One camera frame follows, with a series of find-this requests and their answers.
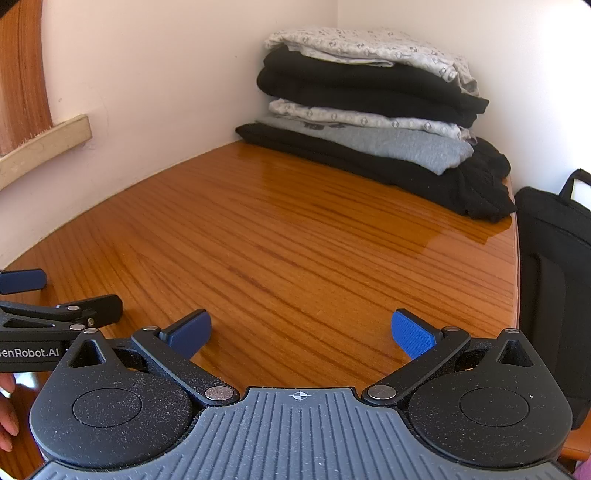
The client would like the black bag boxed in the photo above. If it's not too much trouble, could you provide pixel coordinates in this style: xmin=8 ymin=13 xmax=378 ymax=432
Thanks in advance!
xmin=514 ymin=168 xmax=591 ymax=418

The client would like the white checker-print pajama garment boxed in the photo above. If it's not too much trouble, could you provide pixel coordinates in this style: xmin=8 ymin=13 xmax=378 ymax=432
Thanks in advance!
xmin=268 ymin=98 xmax=476 ymax=141
xmin=264 ymin=27 xmax=481 ymax=97

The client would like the thick black sweater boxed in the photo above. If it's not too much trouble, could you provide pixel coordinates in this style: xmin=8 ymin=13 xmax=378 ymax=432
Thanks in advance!
xmin=256 ymin=46 xmax=490 ymax=130

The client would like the brown wooden furniture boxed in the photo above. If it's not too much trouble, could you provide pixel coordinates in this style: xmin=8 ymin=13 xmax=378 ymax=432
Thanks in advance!
xmin=558 ymin=427 xmax=591 ymax=462

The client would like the brown wooden window trim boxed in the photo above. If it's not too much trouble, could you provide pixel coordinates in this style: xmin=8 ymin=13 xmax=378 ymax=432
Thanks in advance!
xmin=0 ymin=0 xmax=54 ymax=158

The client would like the beige window sill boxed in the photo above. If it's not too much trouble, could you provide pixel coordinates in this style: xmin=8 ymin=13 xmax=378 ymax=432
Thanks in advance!
xmin=0 ymin=114 xmax=93 ymax=192

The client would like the person's left hand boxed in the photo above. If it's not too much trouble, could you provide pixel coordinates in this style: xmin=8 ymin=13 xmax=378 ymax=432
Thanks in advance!
xmin=0 ymin=373 xmax=20 ymax=453

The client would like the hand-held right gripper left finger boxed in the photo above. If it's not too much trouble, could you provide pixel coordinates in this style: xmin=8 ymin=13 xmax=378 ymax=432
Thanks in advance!
xmin=67 ymin=308 xmax=242 ymax=408

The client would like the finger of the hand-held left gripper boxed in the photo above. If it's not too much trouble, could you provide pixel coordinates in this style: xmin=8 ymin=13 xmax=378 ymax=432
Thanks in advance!
xmin=0 ymin=294 xmax=124 ymax=331
xmin=0 ymin=270 xmax=48 ymax=296

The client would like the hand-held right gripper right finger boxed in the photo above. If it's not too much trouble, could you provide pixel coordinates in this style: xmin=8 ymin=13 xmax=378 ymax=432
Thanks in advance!
xmin=361 ymin=308 xmax=536 ymax=409

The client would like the grey folded garment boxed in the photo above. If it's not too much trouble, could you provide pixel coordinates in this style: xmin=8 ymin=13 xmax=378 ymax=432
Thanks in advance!
xmin=255 ymin=115 xmax=475 ymax=176

